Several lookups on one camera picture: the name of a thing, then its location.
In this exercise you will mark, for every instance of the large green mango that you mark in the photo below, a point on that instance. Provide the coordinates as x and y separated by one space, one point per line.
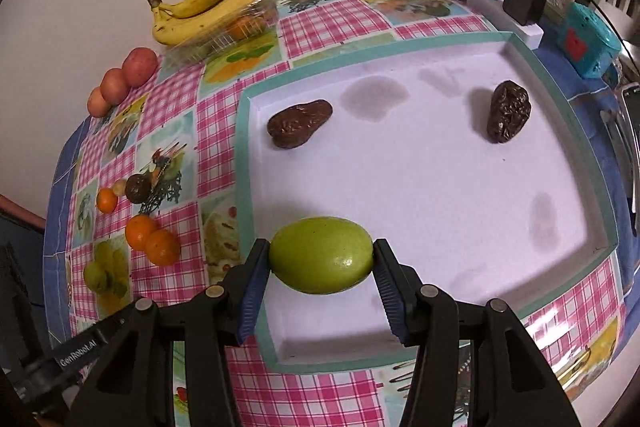
321 256

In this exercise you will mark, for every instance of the teal toy box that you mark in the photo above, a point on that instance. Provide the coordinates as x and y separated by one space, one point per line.
587 39

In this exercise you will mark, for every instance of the small pale red apple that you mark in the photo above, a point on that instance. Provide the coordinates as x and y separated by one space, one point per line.
98 102

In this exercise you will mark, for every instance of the silver phone stand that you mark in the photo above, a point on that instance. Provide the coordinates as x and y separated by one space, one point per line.
622 147

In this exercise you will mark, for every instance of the white power strip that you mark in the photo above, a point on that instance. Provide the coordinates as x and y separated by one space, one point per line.
530 34

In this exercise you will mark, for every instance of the brown round fruit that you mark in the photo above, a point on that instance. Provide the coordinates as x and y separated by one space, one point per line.
138 188

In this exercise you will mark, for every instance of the small beige longan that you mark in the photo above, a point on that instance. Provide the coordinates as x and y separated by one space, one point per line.
119 188

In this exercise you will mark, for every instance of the small tangerine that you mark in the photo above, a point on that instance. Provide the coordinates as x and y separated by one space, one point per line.
107 201

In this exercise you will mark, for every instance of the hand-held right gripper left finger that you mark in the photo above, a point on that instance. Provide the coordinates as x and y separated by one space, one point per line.
250 302

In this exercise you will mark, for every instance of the dark brown pear-shaped fruit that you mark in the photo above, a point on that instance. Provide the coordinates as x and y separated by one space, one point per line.
300 124

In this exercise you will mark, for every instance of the clear plastic container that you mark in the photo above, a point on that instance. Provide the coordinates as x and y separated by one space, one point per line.
250 39

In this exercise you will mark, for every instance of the large red apple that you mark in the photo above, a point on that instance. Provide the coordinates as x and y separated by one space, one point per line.
141 67

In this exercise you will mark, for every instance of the dark brown wrinkled fruit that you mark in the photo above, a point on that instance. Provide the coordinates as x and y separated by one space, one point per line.
509 112

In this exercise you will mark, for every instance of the medium red apple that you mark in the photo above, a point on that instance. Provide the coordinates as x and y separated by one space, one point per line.
115 85

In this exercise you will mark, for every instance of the dark chair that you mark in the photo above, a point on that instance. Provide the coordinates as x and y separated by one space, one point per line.
20 227

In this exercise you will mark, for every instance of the white tray with teal rim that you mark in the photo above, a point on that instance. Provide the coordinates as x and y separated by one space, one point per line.
425 187

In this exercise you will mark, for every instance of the small green apple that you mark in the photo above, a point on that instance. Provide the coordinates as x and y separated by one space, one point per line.
95 277

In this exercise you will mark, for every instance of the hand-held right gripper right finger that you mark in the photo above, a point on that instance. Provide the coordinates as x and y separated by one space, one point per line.
392 297

